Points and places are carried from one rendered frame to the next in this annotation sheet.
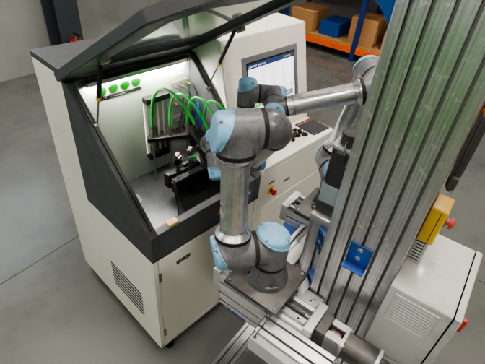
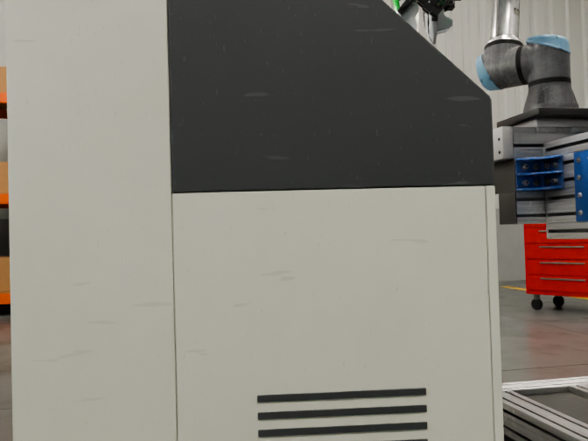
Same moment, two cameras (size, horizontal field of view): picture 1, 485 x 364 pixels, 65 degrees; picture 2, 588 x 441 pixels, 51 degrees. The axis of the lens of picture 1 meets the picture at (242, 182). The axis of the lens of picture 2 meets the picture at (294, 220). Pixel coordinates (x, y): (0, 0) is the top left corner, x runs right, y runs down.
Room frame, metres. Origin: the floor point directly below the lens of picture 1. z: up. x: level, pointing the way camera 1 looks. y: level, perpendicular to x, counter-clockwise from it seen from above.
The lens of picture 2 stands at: (0.56, 1.41, 0.71)
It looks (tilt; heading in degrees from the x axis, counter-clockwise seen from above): 1 degrees up; 316
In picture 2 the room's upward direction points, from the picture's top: 2 degrees counter-clockwise
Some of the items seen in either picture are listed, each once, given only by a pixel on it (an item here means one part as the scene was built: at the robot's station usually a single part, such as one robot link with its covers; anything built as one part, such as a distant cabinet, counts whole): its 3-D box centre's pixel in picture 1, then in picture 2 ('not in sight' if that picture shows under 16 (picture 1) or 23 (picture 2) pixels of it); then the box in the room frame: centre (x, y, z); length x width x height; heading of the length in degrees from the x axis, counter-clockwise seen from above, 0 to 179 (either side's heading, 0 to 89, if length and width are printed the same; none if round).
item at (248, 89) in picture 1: (247, 92); not in sight; (1.42, 0.01, 1.51); 0.09 x 0.08 x 0.11; 93
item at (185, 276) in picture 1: (208, 271); not in sight; (1.37, 0.14, 0.44); 0.65 x 0.02 x 0.68; 139
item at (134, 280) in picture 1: (177, 249); (321, 369); (1.55, 0.35, 0.39); 0.70 x 0.58 x 0.79; 139
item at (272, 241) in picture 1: (270, 245); not in sight; (0.89, -0.11, 1.20); 0.13 x 0.12 x 0.14; 107
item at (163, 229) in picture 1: (208, 214); not in sight; (1.38, 0.15, 0.87); 0.62 x 0.04 x 0.16; 139
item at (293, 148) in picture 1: (286, 142); not in sight; (1.97, -0.24, 0.96); 0.70 x 0.22 x 0.03; 139
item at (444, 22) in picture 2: not in sight; (441, 24); (1.41, 0.02, 1.24); 0.06 x 0.03 x 0.09; 49
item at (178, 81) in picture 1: (181, 101); not in sight; (1.89, 0.37, 1.20); 0.13 x 0.03 x 0.31; 139
